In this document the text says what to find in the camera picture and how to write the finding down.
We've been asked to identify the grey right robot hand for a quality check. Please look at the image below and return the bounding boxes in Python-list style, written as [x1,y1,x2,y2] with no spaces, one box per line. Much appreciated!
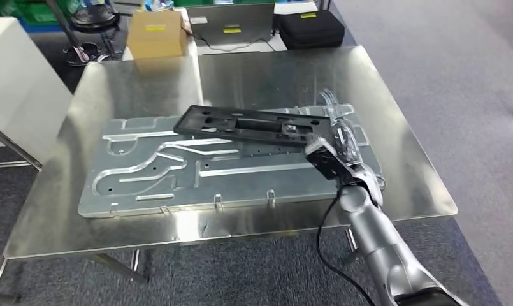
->
[318,87,370,172]

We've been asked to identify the black plastic frame part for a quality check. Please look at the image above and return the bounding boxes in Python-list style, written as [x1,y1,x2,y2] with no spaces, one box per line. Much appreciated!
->
[173,105,334,149]

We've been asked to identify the stainless steel workbench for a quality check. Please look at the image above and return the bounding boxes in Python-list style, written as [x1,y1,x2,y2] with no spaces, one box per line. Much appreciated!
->
[0,45,459,296]

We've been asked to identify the grey aluminium fixture plate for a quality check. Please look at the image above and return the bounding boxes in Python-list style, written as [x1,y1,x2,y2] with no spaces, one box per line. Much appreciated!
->
[77,103,384,219]

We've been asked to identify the black zip case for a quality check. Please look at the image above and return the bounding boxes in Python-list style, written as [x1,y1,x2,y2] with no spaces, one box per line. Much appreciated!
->
[277,10,346,51]

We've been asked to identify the white table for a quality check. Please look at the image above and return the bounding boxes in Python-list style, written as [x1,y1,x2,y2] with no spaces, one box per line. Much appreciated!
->
[120,2,321,58]

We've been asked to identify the grey laptop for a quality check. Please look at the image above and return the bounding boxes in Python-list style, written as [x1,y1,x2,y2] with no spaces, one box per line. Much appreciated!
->
[185,3,277,47]

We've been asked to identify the brown cardboard box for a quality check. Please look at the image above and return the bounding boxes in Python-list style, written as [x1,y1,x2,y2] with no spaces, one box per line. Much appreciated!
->
[126,10,188,61]

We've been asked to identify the black round stool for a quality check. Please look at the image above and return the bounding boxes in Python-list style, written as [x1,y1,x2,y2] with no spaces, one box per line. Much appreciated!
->
[45,0,119,68]

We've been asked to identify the white cabinet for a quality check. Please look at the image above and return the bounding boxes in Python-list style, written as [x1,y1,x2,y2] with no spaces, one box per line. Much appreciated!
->
[0,17,74,164]

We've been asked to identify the green plastic crates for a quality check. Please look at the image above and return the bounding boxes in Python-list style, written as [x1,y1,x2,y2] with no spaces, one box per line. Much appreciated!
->
[0,0,85,24]

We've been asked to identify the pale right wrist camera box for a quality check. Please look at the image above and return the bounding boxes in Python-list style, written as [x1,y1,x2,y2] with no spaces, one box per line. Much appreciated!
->
[303,136,350,183]

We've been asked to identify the black camera cable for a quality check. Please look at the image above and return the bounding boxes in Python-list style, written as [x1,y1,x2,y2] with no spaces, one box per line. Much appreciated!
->
[315,197,376,306]

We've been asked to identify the black laptop cable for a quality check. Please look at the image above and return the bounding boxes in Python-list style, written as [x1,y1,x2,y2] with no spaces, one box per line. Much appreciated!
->
[190,31,279,54]

